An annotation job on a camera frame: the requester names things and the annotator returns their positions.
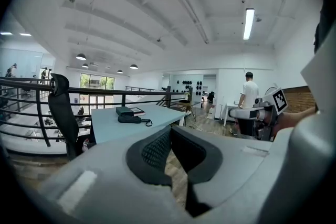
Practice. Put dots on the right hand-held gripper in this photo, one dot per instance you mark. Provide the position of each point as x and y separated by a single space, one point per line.
278 99

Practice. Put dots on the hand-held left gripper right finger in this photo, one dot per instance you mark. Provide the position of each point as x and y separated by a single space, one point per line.
236 178

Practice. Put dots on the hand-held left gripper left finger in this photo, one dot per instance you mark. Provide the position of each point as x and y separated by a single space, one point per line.
118 191

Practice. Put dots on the person's right forearm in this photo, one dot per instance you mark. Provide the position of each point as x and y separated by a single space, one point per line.
291 119

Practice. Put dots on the white desk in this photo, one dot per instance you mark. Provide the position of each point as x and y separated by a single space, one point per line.
232 105

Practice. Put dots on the wooden side table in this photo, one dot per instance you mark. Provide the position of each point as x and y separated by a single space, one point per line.
183 103

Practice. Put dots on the light blue table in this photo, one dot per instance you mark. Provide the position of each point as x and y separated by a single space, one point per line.
118 131

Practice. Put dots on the dark teal box lid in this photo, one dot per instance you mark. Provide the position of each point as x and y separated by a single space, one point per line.
124 110

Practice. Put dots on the long ceiling tube lamp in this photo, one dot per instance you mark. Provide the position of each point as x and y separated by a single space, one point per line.
248 23

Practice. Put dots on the black mesh office chair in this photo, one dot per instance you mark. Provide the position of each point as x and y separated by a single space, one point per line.
63 112

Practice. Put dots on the glass entrance door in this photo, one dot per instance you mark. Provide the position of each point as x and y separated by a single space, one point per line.
97 86

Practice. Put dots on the dark dome pendant lamp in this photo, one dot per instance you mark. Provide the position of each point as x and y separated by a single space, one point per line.
81 57
133 66
119 71
85 65

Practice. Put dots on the dark metal railing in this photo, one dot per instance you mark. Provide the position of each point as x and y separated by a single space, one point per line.
39 89

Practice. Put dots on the group of black wall-hung objects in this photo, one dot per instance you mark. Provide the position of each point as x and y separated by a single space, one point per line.
187 86

